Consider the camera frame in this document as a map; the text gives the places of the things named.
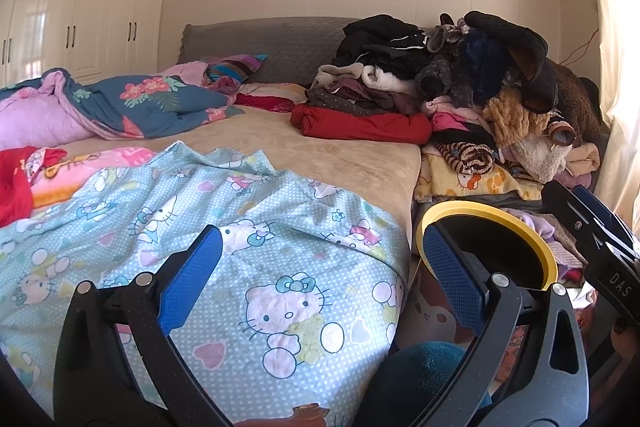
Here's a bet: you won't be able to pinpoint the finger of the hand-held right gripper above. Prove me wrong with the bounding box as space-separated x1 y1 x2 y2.
572 186 640 258
542 181 608 258

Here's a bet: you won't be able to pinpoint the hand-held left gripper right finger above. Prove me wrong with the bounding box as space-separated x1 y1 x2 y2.
420 223 588 427

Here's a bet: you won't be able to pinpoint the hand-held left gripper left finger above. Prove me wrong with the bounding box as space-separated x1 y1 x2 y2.
52 224 233 427

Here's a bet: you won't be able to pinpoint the yellow rim trash bin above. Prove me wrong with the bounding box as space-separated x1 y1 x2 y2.
400 201 558 388

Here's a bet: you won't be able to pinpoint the person's right hand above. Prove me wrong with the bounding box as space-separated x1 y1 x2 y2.
612 316 640 358

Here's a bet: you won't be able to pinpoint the lilac garment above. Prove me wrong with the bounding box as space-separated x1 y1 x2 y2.
505 207 586 283

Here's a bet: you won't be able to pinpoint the peach folded towel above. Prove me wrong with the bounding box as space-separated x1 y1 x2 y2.
565 142 601 178

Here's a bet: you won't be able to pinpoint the cream fluffy garment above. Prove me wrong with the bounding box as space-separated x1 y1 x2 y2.
510 139 571 182

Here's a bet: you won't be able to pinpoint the blue cartoon cat sheet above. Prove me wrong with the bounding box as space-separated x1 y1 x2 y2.
0 142 411 427

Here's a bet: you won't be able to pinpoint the brown striped cuff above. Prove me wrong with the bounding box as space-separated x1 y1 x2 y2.
547 117 576 145

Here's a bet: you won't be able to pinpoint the yellow cartoon blanket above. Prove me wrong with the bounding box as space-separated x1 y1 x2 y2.
414 152 546 202

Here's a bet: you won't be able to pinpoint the teal fuzzy cloth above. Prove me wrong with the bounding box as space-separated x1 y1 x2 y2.
355 341 493 427

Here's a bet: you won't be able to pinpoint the tan knitted sweater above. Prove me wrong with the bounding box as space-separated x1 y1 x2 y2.
482 87 551 148

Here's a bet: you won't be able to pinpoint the brown plush blanket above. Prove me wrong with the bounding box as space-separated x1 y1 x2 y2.
547 62 603 148

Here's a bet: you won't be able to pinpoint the brown striped knit garment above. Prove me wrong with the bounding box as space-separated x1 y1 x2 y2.
435 142 501 175

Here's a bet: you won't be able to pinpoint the pink cartoon blanket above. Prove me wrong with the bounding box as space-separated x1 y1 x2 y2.
30 147 156 208

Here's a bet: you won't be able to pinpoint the pink garment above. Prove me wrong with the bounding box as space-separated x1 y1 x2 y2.
425 97 483 132

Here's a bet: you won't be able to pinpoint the black fleece-lined garment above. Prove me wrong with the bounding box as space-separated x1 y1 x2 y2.
462 11 558 112

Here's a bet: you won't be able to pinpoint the navy fuzzy garment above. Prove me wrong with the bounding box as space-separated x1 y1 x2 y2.
462 29 511 105

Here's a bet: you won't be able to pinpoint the red folded jacket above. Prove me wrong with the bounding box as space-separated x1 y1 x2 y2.
290 104 433 145

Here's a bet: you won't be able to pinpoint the blue floral quilt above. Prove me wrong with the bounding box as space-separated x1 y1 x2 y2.
0 68 246 150

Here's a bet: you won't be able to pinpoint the cream curtain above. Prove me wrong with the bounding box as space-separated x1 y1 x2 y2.
570 0 640 208

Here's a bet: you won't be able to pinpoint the grey speckled sweater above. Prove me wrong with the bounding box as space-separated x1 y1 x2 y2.
415 54 476 108

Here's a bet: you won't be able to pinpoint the dark red lace cloth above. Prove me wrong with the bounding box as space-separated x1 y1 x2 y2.
235 93 296 114

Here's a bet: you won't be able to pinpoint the red cartoon garment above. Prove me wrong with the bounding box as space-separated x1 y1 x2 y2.
0 147 68 228

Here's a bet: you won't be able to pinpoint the pink cloth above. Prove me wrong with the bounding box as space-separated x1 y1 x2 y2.
160 62 211 90

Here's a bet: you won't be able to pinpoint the white fleece garment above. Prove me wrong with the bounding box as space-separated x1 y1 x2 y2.
361 66 416 90

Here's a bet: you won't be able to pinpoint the dark dotted garment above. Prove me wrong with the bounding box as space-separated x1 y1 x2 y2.
305 84 396 115

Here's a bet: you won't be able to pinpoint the striped colourful pillow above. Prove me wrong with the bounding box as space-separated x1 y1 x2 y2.
205 53 268 92

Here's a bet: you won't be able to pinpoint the grey fuzzy slippers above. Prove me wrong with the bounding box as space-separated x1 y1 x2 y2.
425 13 468 55

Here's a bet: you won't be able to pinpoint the beige garment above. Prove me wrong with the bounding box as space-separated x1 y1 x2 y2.
311 63 366 90

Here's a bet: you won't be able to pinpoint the black jacket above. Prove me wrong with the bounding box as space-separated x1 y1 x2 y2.
332 14 428 78

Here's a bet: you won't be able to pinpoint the grey bed headboard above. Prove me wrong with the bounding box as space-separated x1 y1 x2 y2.
177 17 436 85

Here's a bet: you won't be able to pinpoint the cream wardrobe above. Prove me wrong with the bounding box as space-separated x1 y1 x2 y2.
0 0 178 88

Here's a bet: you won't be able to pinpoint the red wall cable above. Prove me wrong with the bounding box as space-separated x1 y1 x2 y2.
560 27 601 65

